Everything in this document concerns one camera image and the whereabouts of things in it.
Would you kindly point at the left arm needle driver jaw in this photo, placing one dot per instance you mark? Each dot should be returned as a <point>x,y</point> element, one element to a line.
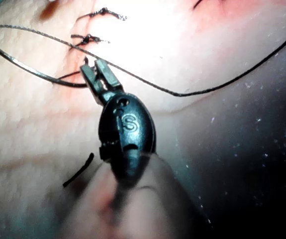
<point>91,79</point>
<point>109,78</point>

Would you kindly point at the short black thread piece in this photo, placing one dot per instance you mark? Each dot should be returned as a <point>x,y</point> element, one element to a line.
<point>79,171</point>

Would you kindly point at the left arm needle driver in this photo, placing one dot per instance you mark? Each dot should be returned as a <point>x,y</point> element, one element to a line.
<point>130,124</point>

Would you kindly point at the tissue pad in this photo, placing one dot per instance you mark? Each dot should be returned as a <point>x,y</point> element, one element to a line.
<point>33,112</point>

